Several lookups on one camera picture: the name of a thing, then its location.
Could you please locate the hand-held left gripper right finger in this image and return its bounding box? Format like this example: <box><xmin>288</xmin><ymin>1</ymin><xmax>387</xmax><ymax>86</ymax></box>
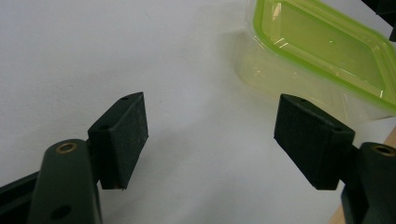
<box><xmin>274</xmin><ymin>93</ymin><xmax>356</xmax><ymax>191</ymax></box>

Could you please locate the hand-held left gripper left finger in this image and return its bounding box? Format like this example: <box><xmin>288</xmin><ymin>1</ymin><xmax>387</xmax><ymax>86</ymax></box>
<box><xmin>87</xmin><ymin>91</ymin><xmax>149</xmax><ymax>190</ymax></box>

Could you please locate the clear container with green lid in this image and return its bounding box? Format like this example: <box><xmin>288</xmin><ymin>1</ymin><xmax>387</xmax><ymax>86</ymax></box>
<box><xmin>234</xmin><ymin>0</ymin><xmax>396</xmax><ymax>126</ymax></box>

